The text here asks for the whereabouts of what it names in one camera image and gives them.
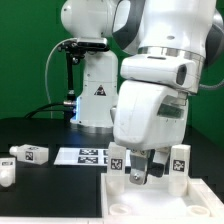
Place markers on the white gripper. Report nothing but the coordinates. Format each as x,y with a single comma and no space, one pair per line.
148,116

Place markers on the white square table top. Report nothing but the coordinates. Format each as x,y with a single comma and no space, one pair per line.
153,202

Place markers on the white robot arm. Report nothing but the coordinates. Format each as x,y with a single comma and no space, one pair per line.
190,29

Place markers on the white marker sheet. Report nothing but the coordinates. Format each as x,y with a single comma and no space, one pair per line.
82,156

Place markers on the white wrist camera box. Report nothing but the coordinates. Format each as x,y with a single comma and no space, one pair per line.
176,72

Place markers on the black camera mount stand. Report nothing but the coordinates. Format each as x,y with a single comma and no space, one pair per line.
71,60

